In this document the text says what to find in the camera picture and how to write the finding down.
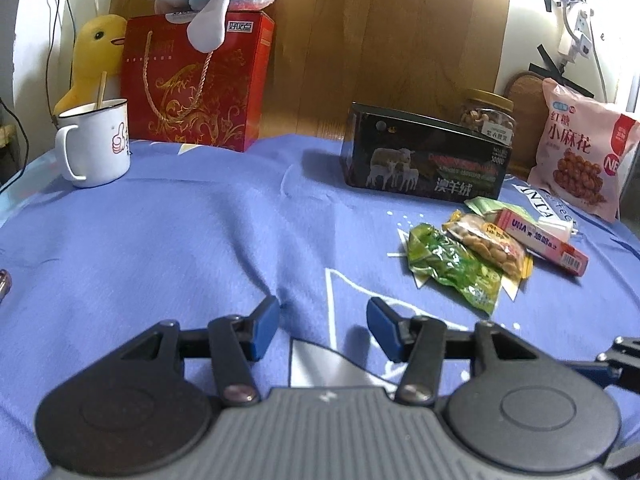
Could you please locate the green pea snack packet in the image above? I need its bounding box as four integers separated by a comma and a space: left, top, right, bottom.
407, 223, 501, 315

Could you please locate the clear peanut snack packet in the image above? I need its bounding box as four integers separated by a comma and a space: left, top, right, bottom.
442, 210, 533, 281

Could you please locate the light green snack packet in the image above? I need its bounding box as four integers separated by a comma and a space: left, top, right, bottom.
464, 196, 527, 218

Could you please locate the pink rectangular snack box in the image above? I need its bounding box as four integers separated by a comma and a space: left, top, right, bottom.
494, 209, 589, 276

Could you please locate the black sheep-print storage box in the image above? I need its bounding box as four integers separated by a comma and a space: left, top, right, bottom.
341, 103, 511, 203

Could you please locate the pink fried-twist snack bag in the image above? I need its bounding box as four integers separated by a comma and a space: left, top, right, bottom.
528, 78, 639, 222

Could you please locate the nut jar gold lid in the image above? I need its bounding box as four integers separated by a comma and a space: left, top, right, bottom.
459, 89, 516, 146

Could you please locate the white enamel mug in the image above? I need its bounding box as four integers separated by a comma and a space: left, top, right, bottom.
54, 99, 130, 188

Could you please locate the red gift bag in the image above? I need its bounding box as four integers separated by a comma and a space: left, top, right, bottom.
120, 12, 274, 152

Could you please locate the wooden panel board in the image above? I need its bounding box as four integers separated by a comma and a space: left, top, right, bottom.
112, 0, 510, 139

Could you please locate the yellow duck plush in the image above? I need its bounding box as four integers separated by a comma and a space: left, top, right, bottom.
53, 14, 127, 116

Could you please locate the white wall charger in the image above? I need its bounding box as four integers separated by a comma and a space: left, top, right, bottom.
558, 0, 592, 63

